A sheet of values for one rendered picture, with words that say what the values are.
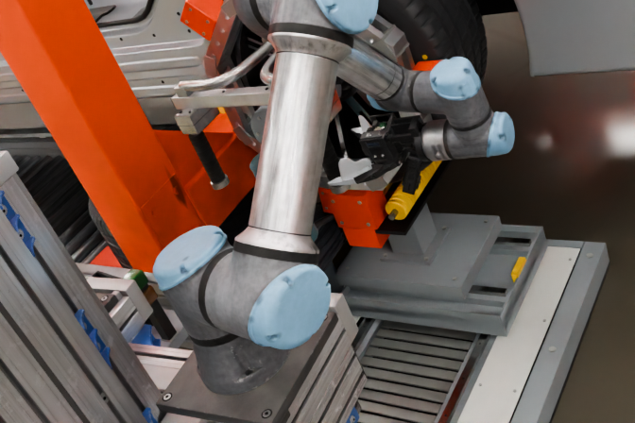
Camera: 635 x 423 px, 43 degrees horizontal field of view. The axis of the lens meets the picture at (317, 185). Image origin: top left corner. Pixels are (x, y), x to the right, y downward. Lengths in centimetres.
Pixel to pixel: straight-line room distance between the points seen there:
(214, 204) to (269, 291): 119
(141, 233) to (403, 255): 73
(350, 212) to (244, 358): 90
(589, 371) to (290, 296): 129
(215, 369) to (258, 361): 6
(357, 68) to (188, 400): 59
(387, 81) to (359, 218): 71
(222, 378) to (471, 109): 60
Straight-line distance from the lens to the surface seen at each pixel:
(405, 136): 150
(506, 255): 236
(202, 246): 115
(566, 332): 220
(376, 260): 236
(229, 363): 123
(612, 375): 219
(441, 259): 228
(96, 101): 195
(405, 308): 228
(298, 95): 107
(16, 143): 413
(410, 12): 176
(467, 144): 145
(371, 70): 137
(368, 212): 203
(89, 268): 266
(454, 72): 137
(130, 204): 203
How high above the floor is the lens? 163
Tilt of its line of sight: 30 degrees down
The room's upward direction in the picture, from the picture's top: 23 degrees counter-clockwise
